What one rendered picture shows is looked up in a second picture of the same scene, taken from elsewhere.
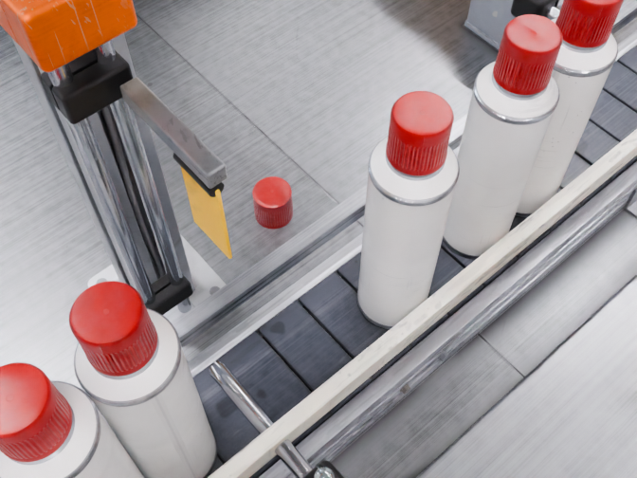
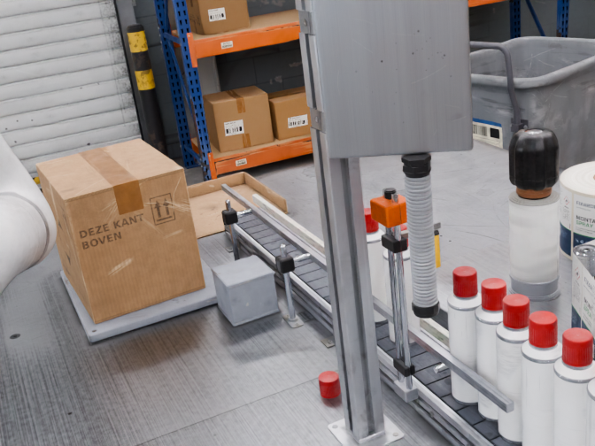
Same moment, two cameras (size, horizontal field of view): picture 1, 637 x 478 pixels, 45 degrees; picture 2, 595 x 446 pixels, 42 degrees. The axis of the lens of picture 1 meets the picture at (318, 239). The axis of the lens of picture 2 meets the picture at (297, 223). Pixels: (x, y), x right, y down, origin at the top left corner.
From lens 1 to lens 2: 107 cm
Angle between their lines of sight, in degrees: 61
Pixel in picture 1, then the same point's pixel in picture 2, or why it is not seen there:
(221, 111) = (251, 407)
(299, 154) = (295, 382)
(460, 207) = (381, 295)
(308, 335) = (418, 359)
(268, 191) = (328, 376)
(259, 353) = (424, 372)
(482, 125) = (377, 249)
